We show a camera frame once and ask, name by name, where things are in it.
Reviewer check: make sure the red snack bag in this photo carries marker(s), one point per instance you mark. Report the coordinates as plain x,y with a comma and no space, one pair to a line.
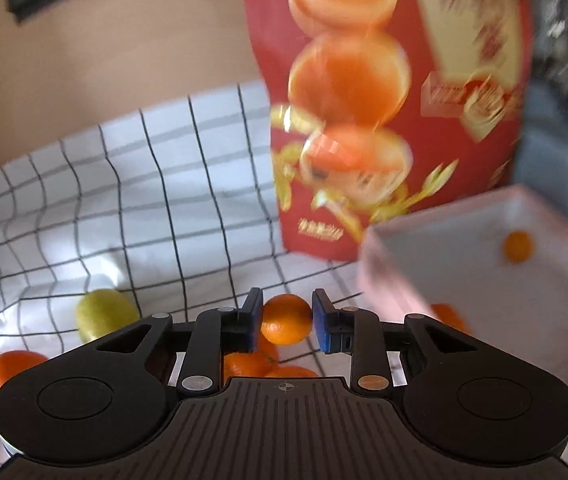
353,85

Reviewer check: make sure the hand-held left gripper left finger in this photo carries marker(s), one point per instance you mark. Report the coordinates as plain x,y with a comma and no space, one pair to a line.
252,322

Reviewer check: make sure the green lemon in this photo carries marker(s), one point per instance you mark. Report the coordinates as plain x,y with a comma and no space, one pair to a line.
104,314

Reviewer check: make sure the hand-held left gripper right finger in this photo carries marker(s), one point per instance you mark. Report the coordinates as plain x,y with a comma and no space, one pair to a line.
321,327

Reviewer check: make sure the small tangerine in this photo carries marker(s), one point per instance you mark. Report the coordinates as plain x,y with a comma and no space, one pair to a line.
449,317
291,373
244,362
286,321

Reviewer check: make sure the grey computer case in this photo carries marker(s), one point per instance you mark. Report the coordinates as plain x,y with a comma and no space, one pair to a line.
563,160

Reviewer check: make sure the orange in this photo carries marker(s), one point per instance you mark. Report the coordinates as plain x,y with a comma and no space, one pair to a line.
9,370

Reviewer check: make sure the tiny round kumquat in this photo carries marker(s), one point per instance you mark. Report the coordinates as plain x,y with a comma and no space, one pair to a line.
517,246

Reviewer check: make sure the white black checked cloth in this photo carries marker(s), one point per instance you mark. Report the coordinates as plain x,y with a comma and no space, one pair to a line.
114,200

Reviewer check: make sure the white cardboard box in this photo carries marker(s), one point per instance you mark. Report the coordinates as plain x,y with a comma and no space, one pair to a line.
463,265

